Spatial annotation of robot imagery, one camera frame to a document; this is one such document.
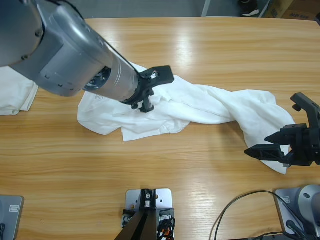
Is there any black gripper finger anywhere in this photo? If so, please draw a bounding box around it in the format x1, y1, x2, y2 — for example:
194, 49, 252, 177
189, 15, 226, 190
138, 95, 155, 114
289, 92, 320, 126
144, 65, 175, 87
243, 143, 292, 164

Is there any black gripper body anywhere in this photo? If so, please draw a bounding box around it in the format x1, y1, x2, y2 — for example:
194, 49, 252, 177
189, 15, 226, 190
264, 122, 320, 167
119, 70, 157, 109

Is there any white Unitree T-shirt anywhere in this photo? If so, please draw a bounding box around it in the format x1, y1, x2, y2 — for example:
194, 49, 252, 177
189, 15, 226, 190
0, 65, 40, 117
76, 62, 297, 176

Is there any brown cardboard box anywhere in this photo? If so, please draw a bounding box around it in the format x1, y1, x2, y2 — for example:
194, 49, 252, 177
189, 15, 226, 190
262, 0, 320, 22

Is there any black white shoe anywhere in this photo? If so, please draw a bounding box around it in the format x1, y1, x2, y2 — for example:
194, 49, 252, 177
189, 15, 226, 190
234, 0, 261, 18

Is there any black cable at base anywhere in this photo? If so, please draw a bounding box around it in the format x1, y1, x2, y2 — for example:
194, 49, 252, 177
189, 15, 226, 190
209, 189, 306, 240

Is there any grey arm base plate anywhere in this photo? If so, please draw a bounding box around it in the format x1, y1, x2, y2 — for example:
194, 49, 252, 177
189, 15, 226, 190
0, 195, 24, 240
274, 184, 320, 237

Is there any white metal post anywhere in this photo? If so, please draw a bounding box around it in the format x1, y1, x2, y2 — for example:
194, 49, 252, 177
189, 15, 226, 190
201, 0, 213, 18

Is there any white block with dark post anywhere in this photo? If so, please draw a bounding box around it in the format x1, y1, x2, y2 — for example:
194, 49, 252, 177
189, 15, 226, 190
120, 188, 177, 240

